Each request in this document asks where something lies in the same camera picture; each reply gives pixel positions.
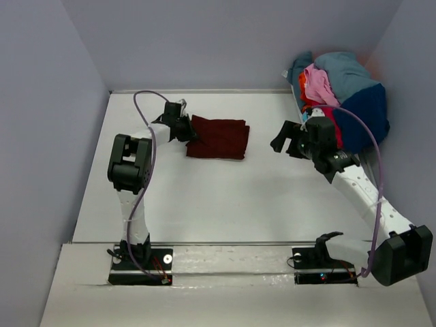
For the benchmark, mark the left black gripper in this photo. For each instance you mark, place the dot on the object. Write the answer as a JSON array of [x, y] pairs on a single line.
[[189, 134]]

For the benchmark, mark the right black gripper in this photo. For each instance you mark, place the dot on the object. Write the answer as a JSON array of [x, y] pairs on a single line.
[[291, 130]]

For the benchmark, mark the maroon t shirt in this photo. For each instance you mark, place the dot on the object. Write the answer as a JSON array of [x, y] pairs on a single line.
[[218, 139]]

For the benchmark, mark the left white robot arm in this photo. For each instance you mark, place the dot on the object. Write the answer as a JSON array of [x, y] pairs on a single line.
[[131, 166]]

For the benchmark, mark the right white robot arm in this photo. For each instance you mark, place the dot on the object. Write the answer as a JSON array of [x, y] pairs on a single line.
[[398, 250]]

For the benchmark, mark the orange t shirt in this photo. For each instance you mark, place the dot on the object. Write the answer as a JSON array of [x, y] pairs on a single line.
[[302, 82]]

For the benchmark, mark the pink t shirt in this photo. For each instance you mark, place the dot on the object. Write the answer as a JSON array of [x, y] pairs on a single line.
[[317, 86]]

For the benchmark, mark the teal t shirt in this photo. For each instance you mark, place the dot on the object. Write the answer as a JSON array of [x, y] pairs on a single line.
[[303, 60]]

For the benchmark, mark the grey blue t shirt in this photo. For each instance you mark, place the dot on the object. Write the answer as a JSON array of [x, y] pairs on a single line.
[[346, 75]]

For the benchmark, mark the navy blue t shirt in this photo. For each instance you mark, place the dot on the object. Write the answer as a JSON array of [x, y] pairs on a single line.
[[370, 106]]

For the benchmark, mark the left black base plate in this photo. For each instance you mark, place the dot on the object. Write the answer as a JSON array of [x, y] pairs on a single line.
[[156, 272]]

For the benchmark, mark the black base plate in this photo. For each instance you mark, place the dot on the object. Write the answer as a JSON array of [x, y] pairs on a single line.
[[156, 272], [309, 270]]

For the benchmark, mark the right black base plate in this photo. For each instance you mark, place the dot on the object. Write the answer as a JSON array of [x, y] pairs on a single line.
[[309, 270]]

